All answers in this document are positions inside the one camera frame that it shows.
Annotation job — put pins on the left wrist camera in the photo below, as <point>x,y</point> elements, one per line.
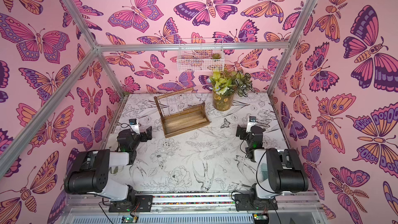
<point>134,125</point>

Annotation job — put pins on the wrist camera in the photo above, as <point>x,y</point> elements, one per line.
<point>134,125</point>
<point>252,121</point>

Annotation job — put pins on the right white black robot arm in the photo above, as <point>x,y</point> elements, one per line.
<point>276,172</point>

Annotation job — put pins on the glass vase with plants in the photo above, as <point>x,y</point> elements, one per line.
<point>225,85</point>

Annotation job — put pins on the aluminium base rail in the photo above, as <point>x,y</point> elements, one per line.
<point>200,208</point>

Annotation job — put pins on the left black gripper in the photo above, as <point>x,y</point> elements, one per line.
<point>145,133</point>

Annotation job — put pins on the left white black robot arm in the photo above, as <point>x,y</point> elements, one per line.
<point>89,174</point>

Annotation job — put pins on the wooden jewelry display stand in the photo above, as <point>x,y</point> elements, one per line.
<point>189,119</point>

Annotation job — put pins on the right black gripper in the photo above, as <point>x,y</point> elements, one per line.
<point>241,131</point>

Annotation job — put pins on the white wire wall basket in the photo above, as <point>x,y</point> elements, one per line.
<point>201,54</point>

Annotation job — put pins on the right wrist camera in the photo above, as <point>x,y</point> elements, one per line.
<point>252,121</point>

